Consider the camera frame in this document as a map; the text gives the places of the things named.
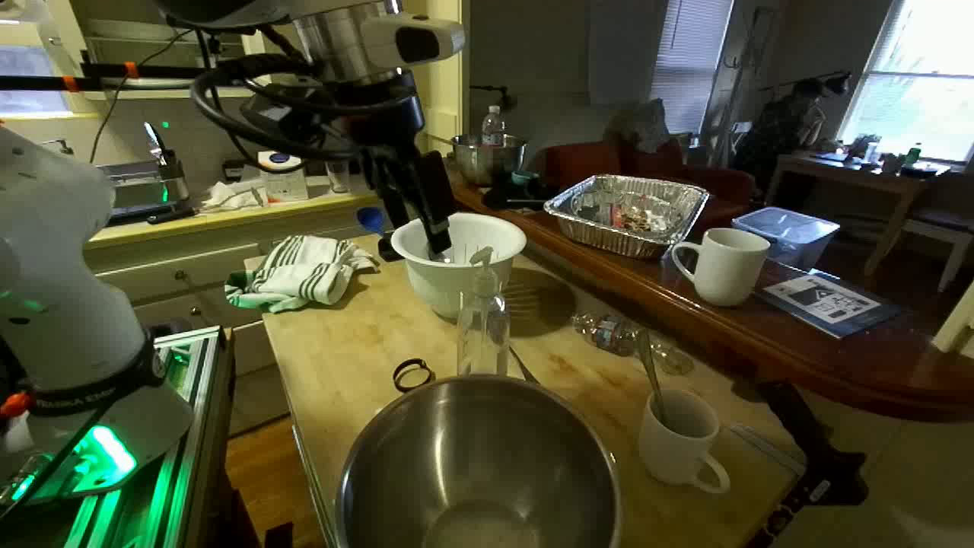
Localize white ceramic bowl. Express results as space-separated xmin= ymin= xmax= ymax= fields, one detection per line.
xmin=386 ymin=211 xmax=530 ymax=321

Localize black clamp mount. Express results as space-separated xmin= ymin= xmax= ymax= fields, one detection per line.
xmin=752 ymin=377 xmax=872 ymax=512

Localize small white mug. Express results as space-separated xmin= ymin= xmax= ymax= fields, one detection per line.
xmin=636 ymin=386 xmax=735 ymax=498

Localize blue printed booklet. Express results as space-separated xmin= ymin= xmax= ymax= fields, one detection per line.
xmin=760 ymin=269 xmax=901 ymax=340

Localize large stainless steel bowl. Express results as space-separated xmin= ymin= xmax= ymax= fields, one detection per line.
xmin=333 ymin=375 xmax=628 ymax=548

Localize white green striped towel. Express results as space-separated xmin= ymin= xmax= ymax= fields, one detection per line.
xmin=221 ymin=233 xmax=380 ymax=318

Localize clear plastic lidded container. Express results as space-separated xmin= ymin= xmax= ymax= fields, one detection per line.
xmin=732 ymin=205 xmax=843 ymax=271

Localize black rod orange clamps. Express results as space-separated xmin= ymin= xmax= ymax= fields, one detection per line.
xmin=0 ymin=57 xmax=206 ymax=94

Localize bright window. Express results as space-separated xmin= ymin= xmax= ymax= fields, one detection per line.
xmin=836 ymin=0 xmax=974 ymax=166

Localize metal spoon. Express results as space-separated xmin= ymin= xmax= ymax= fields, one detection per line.
xmin=636 ymin=334 xmax=672 ymax=424

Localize clear glass bottle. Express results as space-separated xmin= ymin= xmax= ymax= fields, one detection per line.
xmin=454 ymin=248 xmax=513 ymax=380

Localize green lit robot stand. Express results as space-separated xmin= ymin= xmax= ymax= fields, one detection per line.
xmin=0 ymin=324 xmax=236 ymax=548

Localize cream drawer cabinet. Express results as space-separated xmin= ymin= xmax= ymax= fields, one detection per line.
xmin=81 ymin=191 xmax=380 ymax=331

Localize blue round object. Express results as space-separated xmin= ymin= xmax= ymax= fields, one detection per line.
xmin=353 ymin=205 xmax=392 ymax=238

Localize black backpack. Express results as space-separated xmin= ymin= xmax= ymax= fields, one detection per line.
xmin=735 ymin=71 xmax=859 ymax=199

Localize glass jar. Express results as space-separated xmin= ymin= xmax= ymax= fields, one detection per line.
xmin=454 ymin=134 xmax=488 ymax=189

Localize large white mug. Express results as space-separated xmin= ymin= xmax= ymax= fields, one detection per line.
xmin=667 ymin=225 xmax=773 ymax=310

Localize black rubber ring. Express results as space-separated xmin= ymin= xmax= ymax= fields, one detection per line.
xmin=389 ymin=356 xmax=439 ymax=397

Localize brown wooden desk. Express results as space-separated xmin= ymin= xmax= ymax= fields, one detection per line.
xmin=765 ymin=148 xmax=943 ymax=281

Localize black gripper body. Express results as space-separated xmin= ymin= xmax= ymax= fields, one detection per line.
xmin=346 ymin=86 xmax=430 ymax=167

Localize crumpled clear plastic wrap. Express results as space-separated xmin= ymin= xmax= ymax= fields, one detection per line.
xmin=572 ymin=309 xmax=699 ymax=375

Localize silver faucet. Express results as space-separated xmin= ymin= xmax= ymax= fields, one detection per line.
xmin=136 ymin=120 xmax=198 ymax=225

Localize white crumpled paper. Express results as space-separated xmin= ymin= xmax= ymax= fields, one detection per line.
xmin=198 ymin=177 xmax=274 ymax=212

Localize aluminium foil tray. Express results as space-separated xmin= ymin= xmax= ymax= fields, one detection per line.
xmin=542 ymin=172 xmax=711 ymax=262

